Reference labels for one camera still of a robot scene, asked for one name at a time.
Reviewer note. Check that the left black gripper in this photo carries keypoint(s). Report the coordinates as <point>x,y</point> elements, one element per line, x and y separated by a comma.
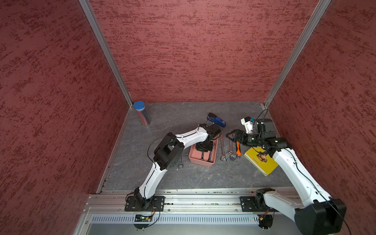
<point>209,148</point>

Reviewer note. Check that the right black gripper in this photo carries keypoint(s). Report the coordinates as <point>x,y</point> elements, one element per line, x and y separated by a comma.
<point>242,133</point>

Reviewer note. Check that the pink plastic storage box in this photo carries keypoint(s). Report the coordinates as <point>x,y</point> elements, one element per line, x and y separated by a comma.
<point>200,158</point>

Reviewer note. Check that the long silver combination wrench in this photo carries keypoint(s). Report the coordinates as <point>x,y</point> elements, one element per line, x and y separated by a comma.
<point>223,157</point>

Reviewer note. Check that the silver end wrench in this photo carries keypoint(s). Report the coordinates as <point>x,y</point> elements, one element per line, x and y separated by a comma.
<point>180,165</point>

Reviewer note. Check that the orange handled adjustable wrench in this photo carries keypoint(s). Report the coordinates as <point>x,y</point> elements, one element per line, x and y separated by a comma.
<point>238,150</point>

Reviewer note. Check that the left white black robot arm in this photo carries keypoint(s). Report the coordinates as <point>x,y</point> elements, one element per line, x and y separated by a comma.
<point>167,154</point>

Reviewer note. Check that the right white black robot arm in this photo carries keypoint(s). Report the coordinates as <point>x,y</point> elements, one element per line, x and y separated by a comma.
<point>317,213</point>

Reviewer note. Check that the blue black stapler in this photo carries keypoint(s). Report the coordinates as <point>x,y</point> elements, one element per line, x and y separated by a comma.
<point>216,120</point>

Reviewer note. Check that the yellow book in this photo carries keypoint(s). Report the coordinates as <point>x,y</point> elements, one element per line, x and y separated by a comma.
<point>261,160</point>

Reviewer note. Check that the blue capped pencil tube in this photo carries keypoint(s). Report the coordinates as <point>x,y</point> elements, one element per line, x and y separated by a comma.
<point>140,108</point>

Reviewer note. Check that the right circuit board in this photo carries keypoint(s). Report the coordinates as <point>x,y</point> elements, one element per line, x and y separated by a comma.
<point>265,221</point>

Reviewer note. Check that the circuit board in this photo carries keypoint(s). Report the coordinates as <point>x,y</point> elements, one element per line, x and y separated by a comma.
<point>143,218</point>
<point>265,221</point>

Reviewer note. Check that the left circuit board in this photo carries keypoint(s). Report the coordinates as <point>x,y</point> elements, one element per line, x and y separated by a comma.
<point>143,218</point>

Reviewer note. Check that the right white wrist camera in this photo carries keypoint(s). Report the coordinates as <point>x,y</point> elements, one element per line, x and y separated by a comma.
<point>248,123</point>

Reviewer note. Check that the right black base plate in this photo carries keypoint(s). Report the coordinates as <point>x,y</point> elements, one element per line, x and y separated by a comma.
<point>249,204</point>

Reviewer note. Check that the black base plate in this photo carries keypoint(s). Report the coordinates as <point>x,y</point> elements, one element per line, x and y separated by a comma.
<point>154,203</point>
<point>249,204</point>

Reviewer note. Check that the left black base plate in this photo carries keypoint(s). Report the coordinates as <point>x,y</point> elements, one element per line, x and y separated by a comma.
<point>154,203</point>

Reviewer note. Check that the aluminium front rail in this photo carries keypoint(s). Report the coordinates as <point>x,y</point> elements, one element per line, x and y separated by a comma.
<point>204,201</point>

